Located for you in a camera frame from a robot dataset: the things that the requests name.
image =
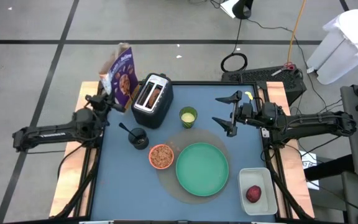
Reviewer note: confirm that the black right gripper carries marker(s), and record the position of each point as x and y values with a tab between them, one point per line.
247	113

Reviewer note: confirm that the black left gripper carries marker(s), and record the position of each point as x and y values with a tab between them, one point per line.
99	101

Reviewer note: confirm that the purple cereal box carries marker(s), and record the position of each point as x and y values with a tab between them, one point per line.
123	77

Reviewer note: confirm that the black spoon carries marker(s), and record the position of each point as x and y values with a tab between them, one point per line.
126	129

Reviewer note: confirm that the green cup with juice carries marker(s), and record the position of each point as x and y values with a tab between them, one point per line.
188	117

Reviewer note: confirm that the white plastic container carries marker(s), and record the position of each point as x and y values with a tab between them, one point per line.
256	177

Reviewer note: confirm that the red apple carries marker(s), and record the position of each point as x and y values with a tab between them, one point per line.
253	194

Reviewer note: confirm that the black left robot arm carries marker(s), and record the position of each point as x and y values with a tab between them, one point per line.
51	133

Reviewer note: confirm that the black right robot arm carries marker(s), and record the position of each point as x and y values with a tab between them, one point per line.
315	124

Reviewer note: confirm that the yellow tag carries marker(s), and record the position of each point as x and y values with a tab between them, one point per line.
248	95

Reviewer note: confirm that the black silver toaster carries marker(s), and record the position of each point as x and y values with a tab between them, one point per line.
154	116

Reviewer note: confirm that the black perforated case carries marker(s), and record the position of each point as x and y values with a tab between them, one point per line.
259	77

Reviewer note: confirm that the orange bowl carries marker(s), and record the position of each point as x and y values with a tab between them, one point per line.
161	157

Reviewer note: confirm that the green plate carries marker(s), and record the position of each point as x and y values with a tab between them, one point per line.
202	183

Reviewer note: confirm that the grey round placemat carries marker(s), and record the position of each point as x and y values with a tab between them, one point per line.
169	183

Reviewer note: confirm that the printed white paper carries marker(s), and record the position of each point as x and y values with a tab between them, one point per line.
308	157

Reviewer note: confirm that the wooden side board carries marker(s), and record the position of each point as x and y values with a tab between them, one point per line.
303	186
67	186

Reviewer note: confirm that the black rounded stand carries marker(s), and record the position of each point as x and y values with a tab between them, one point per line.
242	9

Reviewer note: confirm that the white paper sheet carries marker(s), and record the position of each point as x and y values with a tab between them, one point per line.
228	6

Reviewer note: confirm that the white trash bin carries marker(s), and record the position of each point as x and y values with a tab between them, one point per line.
331	62

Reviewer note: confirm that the black beam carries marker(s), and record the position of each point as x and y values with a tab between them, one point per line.
331	166

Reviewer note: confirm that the white metal bracket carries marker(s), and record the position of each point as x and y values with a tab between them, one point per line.
265	133

